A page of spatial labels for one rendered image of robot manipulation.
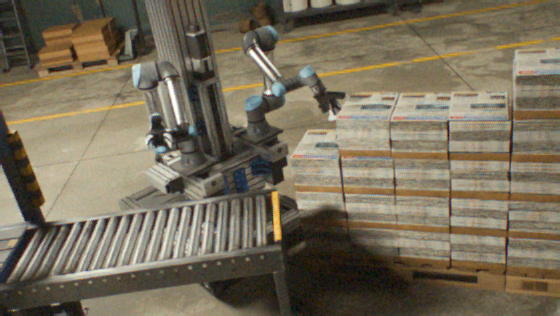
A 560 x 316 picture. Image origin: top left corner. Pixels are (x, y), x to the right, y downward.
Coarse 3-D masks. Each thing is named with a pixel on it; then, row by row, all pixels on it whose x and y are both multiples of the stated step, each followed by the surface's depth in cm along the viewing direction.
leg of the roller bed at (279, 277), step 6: (276, 276) 259; (282, 276) 259; (276, 282) 260; (282, 282) 261; (276, 288) 262; (282, 288) 262; (282, 294) 264; (288, 294) 269; (282, 300) 265; (288, 300) 266; (282, 306) 267; (288, 306) 267; (282, 312) 269; (288, 312) 269
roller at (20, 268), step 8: (40, 232) 296; (32, 240) 290; (40, 240) 293; (32, 248) 284; (24, 256) 278; (32, 256) 282; (16, 264) 273; (24, 264) 274; (16, 272) 267; (24, 272) 272; (8, 280) 262; (16, 280) 264
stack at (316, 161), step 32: (320, 160) 317; (352, 160) 311; (384, 160) 305; (416, 160) 299; (448, 160) 294; (480, 160) 289; (320, 192) 329; (416, 224) 318; (448, 224) 311; (480, 224) 305; (320, 256) 351; (416, 256) 329; (448, 256) 322; (480, 256) 315; (480, 288) 325
